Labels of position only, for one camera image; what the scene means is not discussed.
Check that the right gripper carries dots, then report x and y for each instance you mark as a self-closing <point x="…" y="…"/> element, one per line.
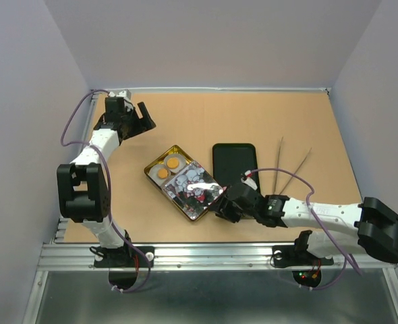
<point x="220" y="206"/>

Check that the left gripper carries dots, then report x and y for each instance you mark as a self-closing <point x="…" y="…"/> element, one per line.
<point x="142" y="125"/>

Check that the gold tin lid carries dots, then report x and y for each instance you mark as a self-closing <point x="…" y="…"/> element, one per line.
<point x="192" y="190"/>

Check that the gold cookie tin base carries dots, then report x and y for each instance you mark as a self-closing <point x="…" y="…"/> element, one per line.
<point x="160" y="160"/>

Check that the round tan biscuit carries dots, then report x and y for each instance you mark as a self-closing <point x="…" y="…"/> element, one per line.
<point x="172" y="163"/>

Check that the orange shell cookie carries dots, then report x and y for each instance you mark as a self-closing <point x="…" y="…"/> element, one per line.
<point x="163" y="173"/>

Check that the metal tongs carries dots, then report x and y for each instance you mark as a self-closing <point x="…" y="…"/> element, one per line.
<point x="290" y="173"/>

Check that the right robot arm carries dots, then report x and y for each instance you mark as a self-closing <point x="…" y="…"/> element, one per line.
<point x="369" y="227"/>

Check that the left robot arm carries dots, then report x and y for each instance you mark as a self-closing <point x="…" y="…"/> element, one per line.
<point x="84" y="184"/>

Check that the white paper cup back left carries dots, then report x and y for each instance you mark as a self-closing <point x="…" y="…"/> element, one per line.
<point x="153" y="172"/>

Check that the white paper cup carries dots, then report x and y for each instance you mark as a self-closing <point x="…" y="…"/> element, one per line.
<point x="153" y="172"/>
<point x="182" y="161"/>

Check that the black tray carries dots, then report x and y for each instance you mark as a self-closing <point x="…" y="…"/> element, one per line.
<point x="230" y="161"/>

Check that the white paper cup back right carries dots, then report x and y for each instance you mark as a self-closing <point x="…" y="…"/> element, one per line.
<point x="182" y="161"/>

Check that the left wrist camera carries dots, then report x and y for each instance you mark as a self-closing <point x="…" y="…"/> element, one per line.
<point x="123" y="93"/>

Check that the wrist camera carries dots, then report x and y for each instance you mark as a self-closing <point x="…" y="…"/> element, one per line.
<point x="123" y="93"/>
<point x="247" y="180"/>

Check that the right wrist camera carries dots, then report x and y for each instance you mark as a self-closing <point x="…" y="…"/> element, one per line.
<point x="247" y="180"/>

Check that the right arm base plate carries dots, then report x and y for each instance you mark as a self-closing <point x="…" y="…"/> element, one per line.
<point x="284" y="256"/>

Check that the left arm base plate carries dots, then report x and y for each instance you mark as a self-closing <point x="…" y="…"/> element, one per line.
<point x="123" y="257"/>

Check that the aluminium front rail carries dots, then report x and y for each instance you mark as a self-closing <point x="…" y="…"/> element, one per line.
<point x="170" y="257"/>

